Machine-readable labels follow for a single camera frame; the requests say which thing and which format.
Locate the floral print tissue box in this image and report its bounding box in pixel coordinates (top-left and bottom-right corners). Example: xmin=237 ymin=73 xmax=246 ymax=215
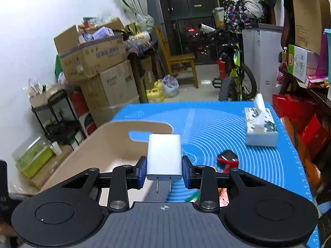
xmin=243 ymin=93 xmax=279 ymax=148

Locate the blue silicone baking mat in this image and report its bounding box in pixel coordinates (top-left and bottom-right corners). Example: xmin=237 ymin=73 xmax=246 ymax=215
xmin=111 ymin=101 xmax=321 ymax=248

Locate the green white carton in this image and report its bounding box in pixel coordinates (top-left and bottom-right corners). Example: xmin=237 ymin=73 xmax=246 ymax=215
xmin=287 ymin=44 xmax=318 ymax=83

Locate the pink bag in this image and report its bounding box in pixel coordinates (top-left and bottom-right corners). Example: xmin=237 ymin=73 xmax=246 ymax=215
xmin=317 ymin=39 xmax=329 ymax=76

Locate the white chest freezer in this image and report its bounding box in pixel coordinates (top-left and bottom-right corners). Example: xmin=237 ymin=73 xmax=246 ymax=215
xmin=242 ymin=23 xmax=283 ymax=104

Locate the wooden chair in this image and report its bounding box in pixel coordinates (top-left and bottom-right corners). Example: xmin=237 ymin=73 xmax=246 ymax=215
xmin=154 ymin=26 xmax=199 ymax=88

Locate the red black small toy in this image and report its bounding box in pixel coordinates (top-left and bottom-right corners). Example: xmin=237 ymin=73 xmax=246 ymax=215
xmin=216 ymin=156 xmax=240 ymax=173

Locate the orange plastic bag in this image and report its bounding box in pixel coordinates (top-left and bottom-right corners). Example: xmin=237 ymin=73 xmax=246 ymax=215
xmin=281 ymin=116 xmax=322 ymax=192

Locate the yellow plastic jug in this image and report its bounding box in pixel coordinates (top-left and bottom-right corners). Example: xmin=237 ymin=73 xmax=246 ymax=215
xmin=145 ymin=80 xmax=166 ymax=103

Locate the dark glass balcony door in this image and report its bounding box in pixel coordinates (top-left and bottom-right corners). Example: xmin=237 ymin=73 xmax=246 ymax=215
xmin=145 ymin=0 xmax=225 ymax=65

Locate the red cardboard box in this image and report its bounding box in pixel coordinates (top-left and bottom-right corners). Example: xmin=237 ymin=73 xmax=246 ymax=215
xmin=297 ymin=114 xmax=330 ymax=158

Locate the flat brown cardboard box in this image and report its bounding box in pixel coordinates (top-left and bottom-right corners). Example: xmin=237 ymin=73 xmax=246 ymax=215
xmin=291 ymin=0 xmax=331 ymax=55

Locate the beige storage bin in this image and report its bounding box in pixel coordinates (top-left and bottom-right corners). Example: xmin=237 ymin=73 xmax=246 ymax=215
xmin=39 ymin=120 xmax=174 ymax=207

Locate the cluttered dark wooden table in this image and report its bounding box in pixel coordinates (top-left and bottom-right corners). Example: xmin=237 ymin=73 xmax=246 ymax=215
xmin=124 ymin=41 xmax=159 ymax=104

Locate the green black bicycle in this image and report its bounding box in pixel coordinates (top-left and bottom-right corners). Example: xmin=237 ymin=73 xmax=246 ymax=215
xmin=198 ymin=23 xmax=258 ymax=102

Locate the yellow oil bottle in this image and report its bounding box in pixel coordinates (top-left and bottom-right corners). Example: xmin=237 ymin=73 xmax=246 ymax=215
xmin=281 ymin=47 xmax=289 ymax=70

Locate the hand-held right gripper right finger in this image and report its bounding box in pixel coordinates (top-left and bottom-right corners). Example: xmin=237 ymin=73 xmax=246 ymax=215
xmin=182 ymin=155 xmax=269 ymax=211

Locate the dark floral bag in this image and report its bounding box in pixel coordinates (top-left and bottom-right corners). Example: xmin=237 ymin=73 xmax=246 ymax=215
xmin=223 ymin=0 xmax=252 ymax=27

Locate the white power adapter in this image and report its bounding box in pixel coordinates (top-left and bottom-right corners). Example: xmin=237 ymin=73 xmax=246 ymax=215
xmin=145 ymin=134 xmax=183 ymax=193

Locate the small white bottle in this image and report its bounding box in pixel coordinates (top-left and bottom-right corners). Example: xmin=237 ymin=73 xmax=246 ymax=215
xmin=50 ymin=142 xmax=62 ymax=156

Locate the black shelf rack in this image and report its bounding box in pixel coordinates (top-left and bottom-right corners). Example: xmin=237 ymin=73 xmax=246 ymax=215
xmin=31 ymin=89 xmax=87 ymax=145

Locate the colourful small packet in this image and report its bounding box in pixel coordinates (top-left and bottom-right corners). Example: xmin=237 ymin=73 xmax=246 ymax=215
xmin=178 ymin=187 xmax=228 ymax=208

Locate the green plastic container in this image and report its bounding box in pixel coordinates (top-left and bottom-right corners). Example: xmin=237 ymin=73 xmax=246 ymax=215
xmin=12 ymin=136 xmax=55 ymax=179

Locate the clear plastic bag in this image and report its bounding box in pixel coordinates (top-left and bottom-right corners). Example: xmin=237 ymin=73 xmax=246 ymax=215
xmin=162 ymin=74 xmax=179 ymax=98

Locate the open printed cardboard box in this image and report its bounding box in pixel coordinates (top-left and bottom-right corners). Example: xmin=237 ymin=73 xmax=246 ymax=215
xmin=54 ymin=18 xmax=127 ymax=82

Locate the large brown cardboard box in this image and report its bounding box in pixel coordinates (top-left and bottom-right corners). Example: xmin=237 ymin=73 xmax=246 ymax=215
xmin=80 ymin=60 xmax=140 ymax=127

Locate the dark wooden side table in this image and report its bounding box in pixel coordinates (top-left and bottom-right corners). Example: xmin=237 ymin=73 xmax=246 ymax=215
xmin=278 ymin=67 xmax=331 ymax=114

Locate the grey cloth bundle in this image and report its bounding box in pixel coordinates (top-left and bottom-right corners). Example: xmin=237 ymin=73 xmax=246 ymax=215
xmin=243 ymin=0 xmax=264 ymax=18

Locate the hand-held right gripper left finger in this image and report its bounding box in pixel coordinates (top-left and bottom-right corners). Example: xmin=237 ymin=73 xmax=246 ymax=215
xmin=61 ymin=156 xmax=148 ymax=211

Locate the red gift bag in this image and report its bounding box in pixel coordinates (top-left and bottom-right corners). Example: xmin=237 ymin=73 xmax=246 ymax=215
xmin=272 ymin=94 xmax=311 ymax=124

